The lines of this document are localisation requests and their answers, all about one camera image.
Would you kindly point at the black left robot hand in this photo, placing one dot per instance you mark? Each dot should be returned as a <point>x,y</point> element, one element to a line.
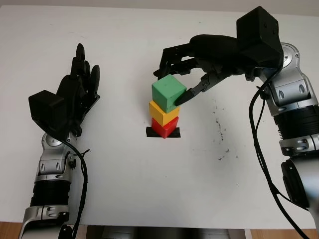
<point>74,94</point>

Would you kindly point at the dark robot torso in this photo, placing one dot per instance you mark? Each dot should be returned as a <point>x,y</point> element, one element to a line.
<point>162,232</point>

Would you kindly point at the black tape strip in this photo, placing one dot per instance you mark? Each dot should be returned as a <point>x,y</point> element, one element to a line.
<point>149,132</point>

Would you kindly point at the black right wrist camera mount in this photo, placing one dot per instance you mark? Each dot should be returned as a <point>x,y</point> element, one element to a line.
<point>259,37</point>

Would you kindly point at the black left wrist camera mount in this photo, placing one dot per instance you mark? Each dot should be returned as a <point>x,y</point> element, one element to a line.
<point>47,109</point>

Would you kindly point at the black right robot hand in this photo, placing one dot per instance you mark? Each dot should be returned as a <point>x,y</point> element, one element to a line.
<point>219,54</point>

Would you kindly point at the yellow wooden block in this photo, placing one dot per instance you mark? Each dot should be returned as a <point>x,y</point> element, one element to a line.
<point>157,113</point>

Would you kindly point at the green wooden block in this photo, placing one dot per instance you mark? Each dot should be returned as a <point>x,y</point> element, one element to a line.
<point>167,92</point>

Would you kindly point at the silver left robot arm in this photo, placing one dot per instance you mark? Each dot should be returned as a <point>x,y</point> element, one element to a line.
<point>49,161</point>

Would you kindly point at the red wooden block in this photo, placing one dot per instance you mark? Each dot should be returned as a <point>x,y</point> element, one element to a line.
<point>162,130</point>

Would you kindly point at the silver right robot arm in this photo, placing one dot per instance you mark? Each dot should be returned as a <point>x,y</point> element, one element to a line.
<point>291,92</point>

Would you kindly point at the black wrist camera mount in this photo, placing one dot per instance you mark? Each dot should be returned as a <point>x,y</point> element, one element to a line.
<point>47,109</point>
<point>259,37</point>

